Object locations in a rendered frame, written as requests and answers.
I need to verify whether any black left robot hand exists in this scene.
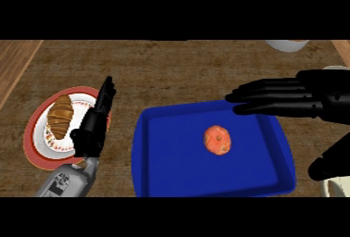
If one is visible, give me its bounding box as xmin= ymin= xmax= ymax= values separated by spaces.
xmin=68 ymin=75 xmax=118 ymax=158

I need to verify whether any white round container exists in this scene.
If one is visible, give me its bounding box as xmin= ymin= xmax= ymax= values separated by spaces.
xmin=265 ymin=39 xmax=310 ymax=53

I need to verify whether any red round plate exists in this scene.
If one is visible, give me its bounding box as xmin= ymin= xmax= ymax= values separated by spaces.
xmin=22 ymin=86 xmax=114 ymax=171

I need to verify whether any blue square tray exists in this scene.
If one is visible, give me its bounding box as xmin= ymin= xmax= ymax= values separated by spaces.
xmin=130 ymin=99 xmax=299 ymax=198

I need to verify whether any white patterned plate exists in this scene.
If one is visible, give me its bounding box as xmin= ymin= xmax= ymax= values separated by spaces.
xmin=34 ymin=94 xmax=111 ymax=161

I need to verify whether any orange round squash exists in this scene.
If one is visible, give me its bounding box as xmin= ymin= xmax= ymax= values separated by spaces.
xmin=203 ymin=124 xmax=232 ymax=156

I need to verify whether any pale rounded object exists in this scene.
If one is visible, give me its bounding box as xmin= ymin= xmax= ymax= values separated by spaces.
xmin=322 ymin=65 xmax=350 ymax=71

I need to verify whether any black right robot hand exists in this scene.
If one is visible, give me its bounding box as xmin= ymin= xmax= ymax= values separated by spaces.
xmin=225 ymin=69 xmax=350 ymax=182

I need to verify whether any brown croissant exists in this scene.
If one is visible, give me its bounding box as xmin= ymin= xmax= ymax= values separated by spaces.
xmin=46 ymin=94 xmax=76 ymax=141

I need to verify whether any cream round object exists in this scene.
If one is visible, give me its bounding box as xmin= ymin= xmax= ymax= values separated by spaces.
xmin=318 ymin=176 xmax=350 ymax=198

